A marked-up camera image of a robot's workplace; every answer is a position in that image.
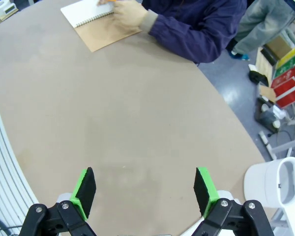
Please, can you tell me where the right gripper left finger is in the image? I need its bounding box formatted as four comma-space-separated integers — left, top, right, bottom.
19, 167, 99, 236

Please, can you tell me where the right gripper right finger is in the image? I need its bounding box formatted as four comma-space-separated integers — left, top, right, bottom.
193, 167, 273, 236

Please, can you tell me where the spiral notebook brown cover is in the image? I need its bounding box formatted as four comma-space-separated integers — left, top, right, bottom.
60, 0, 143, 53

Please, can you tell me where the person left forearm purple sleeve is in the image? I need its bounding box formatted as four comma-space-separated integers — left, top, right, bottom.
139, 9, 227, 64

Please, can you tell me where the person left hand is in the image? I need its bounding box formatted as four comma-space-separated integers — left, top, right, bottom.
112, 0, 148, 31

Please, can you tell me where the squat white cylindrical appliance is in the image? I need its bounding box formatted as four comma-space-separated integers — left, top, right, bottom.
243, 159, 283, 209

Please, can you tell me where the white power strip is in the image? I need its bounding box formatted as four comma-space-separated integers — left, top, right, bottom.
258, 130, 273, 158

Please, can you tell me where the white ribbed panel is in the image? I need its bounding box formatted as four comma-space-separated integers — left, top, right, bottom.
0, 71, 39, 236

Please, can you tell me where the white side table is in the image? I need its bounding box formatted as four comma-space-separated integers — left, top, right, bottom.
267, 137, 295, 160

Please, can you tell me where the red paper bag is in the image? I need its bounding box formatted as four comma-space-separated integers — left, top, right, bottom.
270, 66, 295, 109

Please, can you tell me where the brown cardboard box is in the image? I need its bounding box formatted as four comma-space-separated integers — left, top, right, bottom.
255, 36, 295, 87

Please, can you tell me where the green paper bag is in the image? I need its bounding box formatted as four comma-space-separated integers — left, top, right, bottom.
270, 56, 295, 82

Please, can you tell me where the yellow paper bag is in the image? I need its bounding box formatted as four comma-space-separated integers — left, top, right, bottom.
275, 47, 295, 72

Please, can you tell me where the person purple jacket torso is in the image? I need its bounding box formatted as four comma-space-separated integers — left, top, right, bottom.
142, 0, 248, 50

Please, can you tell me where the mannequin draped in white cloth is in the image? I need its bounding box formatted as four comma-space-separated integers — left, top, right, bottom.
227, 0, 295, 59

